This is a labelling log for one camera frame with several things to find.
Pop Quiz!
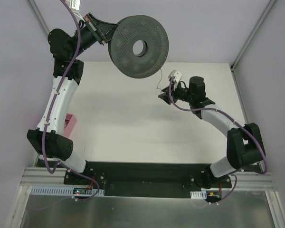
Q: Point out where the left aluminium frame post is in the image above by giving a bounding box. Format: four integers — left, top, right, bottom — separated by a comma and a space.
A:
26, 0, 50, 40

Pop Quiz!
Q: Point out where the shiny metal sheet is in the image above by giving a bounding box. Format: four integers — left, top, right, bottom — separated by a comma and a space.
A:
6, 186, 285, 228

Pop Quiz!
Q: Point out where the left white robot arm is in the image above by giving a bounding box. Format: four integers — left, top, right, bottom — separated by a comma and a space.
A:
27, 13, 118, 185

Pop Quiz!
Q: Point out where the aluminium frame post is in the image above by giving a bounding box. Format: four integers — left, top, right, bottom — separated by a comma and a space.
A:
230, 0, 278, 72
26, 0, 50, 40

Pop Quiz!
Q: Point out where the right aluminium frame post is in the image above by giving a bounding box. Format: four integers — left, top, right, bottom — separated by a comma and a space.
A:
230, 0, 278, 72

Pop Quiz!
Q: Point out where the left white cable duct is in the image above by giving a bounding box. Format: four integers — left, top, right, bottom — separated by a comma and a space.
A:
30, 186, 105, 197

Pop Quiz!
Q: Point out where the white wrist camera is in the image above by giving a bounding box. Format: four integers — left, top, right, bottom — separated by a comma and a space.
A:
65, 0, 82, 18
168, 70, 182, 90

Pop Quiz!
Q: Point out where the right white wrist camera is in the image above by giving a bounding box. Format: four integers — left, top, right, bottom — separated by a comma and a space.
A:
168, 70, 182, 90

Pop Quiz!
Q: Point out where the black cable spool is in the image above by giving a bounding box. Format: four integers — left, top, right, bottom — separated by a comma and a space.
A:
108, 15, 169, 79

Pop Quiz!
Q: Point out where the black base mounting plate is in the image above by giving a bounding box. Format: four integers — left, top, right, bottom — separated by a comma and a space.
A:
63, 161, 242, 199

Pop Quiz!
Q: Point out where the white cable duct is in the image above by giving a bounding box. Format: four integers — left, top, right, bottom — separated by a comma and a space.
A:
190, 190, 207, 200
30, 186, 105, 197

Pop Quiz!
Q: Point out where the right white cable duct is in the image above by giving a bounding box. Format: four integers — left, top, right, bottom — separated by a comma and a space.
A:
190, 190, 207, 200

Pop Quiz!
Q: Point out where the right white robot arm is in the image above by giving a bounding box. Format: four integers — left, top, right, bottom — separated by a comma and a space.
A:
158, 70, 266, 189

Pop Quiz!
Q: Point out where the front aluminium rail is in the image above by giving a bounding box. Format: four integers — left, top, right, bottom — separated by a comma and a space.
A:
20, 167, 66, 186

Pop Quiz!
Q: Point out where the pink plastic box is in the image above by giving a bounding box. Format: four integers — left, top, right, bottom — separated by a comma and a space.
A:
63, 113, 77, 138

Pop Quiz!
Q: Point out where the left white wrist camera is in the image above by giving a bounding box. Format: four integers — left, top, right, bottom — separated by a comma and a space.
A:
65, 0, 82, 18

